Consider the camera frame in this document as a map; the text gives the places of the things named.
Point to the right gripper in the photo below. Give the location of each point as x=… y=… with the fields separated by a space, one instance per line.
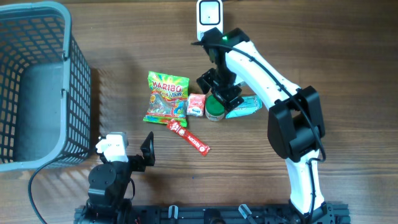
x=224 y=96

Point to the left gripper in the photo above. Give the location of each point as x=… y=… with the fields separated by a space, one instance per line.
x=139 y=164

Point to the green lid glass jar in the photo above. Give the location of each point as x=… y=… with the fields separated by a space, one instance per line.
x=214 y=110

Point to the small red white packet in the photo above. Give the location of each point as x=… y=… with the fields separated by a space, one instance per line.
x=196 y=104

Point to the red Nescafe stick sachet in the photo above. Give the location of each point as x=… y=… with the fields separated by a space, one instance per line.
x=176 y=127

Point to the mint green wipes packet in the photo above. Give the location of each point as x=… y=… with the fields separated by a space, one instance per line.
x=249 y=106

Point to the Haribo gummy candy bag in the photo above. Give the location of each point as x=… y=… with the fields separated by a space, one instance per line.
x=168 y=98

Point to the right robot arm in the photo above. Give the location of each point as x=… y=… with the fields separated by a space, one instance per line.
x=295 y=124

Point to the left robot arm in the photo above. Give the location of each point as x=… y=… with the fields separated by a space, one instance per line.
x=109 y=181

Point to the white barcode scanner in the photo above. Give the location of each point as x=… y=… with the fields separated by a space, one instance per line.
x=209 y=16

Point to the grey plastic shopping basket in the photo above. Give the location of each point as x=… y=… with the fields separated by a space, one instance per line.
x=45 y=89

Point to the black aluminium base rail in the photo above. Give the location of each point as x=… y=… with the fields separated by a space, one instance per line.
x=278 y=213

